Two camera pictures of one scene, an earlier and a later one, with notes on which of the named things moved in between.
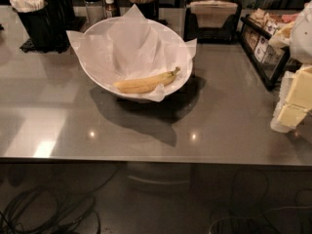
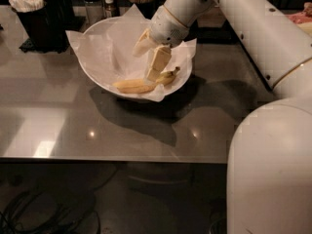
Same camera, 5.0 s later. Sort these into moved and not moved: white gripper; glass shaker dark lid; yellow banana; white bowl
Moved: white gripper
Not moved: white bowl; glass shaker dark lid; yellow banana
